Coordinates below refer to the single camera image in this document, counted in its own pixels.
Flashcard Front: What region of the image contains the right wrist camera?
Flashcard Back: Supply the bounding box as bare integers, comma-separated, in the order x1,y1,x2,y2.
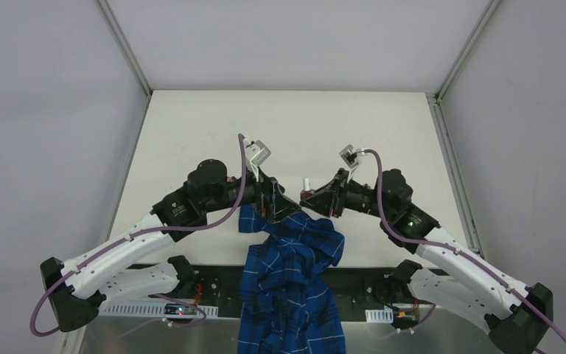
339,145,365,181

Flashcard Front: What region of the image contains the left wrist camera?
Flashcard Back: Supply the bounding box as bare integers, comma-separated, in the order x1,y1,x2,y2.
242,137,271,179

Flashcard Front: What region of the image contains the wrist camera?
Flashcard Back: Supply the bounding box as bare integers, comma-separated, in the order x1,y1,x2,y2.
339,145,365,181
242,137,271,179

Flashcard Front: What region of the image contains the blue plaid shirt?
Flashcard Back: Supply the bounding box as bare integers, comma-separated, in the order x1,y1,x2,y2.
237,206,346,353

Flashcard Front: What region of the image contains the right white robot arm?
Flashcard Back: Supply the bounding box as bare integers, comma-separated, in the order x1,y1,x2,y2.
300,168,553,353

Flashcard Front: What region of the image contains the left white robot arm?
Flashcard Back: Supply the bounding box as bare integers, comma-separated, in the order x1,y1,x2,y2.
40,159,301,333

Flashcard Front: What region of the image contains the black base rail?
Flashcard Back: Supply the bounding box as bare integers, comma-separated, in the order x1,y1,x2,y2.
146,263,440,324

